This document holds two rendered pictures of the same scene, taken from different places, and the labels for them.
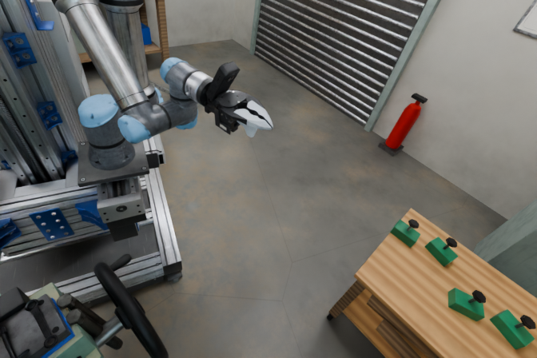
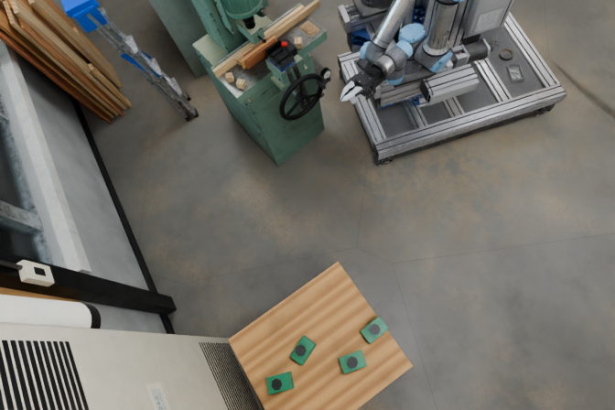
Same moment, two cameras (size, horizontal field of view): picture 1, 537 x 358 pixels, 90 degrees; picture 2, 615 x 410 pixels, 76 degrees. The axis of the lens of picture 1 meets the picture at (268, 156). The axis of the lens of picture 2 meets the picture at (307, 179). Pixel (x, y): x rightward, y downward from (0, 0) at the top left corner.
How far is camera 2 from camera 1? 1.46 m
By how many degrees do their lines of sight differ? 64
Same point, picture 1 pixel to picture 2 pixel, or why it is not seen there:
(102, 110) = (404, 35)
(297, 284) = (370, 264)
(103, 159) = not seen: hidden behind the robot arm
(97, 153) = not seen: hidden behind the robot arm
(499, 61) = not seen: outside the picture
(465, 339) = (281, 334)
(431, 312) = (303, 316)
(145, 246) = (392, 129)
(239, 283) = (372, 211)
